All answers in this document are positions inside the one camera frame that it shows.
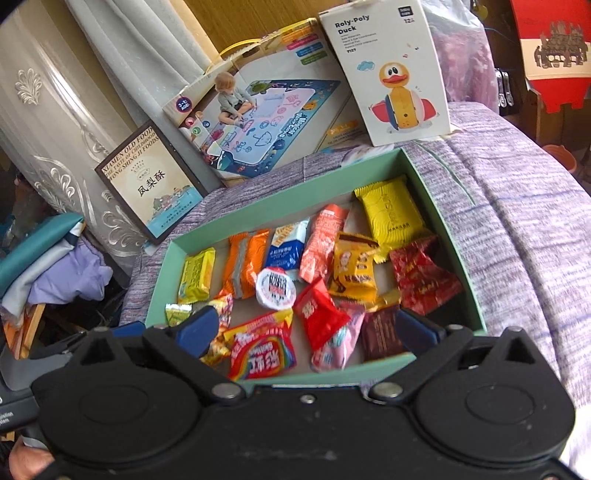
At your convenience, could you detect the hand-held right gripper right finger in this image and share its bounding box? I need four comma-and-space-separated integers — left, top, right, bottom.
367, 307, 543, 402

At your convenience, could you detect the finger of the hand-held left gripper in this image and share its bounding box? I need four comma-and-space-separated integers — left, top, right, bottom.
113, 322, 147, 343

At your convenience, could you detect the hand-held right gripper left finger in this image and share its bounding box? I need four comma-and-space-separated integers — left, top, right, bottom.
71, 305, 247, 402

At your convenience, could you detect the small green foil packet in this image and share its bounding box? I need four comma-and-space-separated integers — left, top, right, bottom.
165, 302, 194, 328

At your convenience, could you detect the yellow-red crinkly snack packet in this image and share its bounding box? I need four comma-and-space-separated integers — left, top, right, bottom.
198, 293, 235, 367

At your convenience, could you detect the brown snack packet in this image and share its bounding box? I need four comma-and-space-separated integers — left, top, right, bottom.
360, 305, 419, 361

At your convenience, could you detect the yellow-green snack packet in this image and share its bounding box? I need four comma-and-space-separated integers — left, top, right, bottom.
178, 247, 217, 305

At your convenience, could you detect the red patterned snack packet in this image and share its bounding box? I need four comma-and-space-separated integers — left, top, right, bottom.
389, 235, 464, 310

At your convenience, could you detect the rainbow striped candy packet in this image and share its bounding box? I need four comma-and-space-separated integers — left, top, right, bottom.
224, 309, 297, 381

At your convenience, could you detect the orange silver-striped snack packet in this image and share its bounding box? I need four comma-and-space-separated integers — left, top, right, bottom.
217, 228, 271, 301

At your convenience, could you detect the pink snack packet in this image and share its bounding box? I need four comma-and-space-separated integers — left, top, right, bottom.
310, 302, 365, 374

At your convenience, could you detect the round white jelly cup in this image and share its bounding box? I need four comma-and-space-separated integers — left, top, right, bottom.
255, 267, 296, 310

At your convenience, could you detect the yellow-brown face-print packet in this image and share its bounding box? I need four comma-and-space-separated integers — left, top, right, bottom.
328, 232, 380, 303

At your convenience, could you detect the plain red snack packet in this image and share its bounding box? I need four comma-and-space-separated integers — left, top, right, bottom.
293, 278, 352, 352

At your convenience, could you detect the blue-white snack packet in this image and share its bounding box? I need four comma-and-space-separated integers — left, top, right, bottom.
265, 219, 311, 282

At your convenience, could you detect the large yellow snack packet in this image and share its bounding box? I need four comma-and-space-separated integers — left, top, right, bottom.
353, 178, 430, 252

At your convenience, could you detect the long orange-red snack packet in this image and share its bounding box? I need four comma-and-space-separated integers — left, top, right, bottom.
298, 204, 351, 284

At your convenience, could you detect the green cardboard box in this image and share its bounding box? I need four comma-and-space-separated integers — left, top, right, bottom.
145, 148, 488, 386

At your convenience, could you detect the person's left hand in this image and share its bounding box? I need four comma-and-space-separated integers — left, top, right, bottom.
7, 436, 61, 480

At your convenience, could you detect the lilac cloth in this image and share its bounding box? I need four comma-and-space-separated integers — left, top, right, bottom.
2, 240, 114, 319

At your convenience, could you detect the teal cloth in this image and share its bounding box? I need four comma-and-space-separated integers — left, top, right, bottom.
0, 212, 87, 298

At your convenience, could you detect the brown-framed pastry box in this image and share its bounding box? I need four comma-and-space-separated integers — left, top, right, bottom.
95, 121, 208, 245

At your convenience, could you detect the doodle mat toy box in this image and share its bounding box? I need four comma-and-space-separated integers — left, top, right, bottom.
161, 18, 370, 188

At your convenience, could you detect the orange plastic basin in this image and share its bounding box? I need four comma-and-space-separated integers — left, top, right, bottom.
553, 145, 581, 172

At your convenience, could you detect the silver embossed curtain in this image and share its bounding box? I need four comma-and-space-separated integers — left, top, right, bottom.
0, 0, 155, 259

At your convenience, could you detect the metal clip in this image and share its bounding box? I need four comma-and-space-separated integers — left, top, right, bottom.
495, 68, 516, 112

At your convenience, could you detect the duck toy box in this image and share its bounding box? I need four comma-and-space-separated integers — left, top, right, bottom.
318, 0, 452, 147

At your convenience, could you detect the white sheer curtain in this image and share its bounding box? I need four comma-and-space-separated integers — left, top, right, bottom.
65, 0, 232, 139

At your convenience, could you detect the purple floral cloth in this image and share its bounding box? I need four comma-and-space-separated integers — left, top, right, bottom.
425, 0, 498, 104

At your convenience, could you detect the red cardboard display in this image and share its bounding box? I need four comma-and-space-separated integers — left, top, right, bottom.
510, 0, 591, 109

